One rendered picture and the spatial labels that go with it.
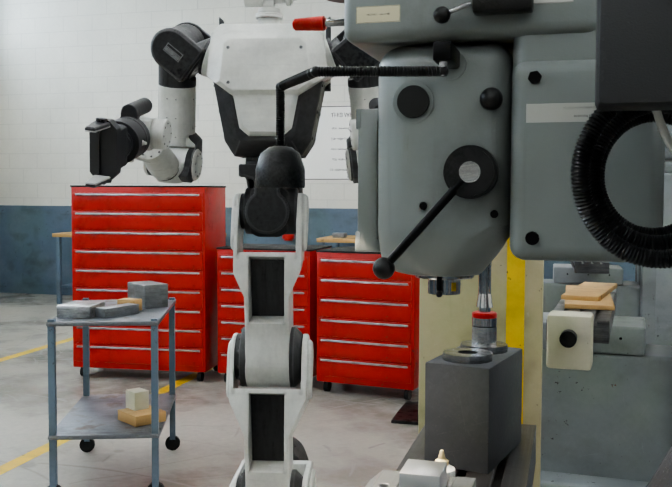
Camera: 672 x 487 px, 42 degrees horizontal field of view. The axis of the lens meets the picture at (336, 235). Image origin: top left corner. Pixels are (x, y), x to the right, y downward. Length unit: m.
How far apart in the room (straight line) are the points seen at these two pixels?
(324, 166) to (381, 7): 9.51
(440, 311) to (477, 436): 1.50
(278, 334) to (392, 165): 0.91
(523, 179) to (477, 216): 0.08
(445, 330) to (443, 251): 1.86
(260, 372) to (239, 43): 0.75
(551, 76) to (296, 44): 0.93
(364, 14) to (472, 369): 0.67
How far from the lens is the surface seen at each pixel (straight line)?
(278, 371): 2.05
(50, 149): 12.30
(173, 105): 2.12
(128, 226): 6.61
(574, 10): 1.16
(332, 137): 10.66
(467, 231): 1.18
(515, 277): 3.00
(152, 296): 4.48
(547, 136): 1.15
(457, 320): 3.04
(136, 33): 11.80
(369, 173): 1.28
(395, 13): 1.19
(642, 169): 1.15
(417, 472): 1.14
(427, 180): 1.18
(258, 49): 1.99
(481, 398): 1.55
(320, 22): 1.43
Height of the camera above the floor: 1.43
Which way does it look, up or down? 3 degrees down
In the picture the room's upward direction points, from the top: straight up
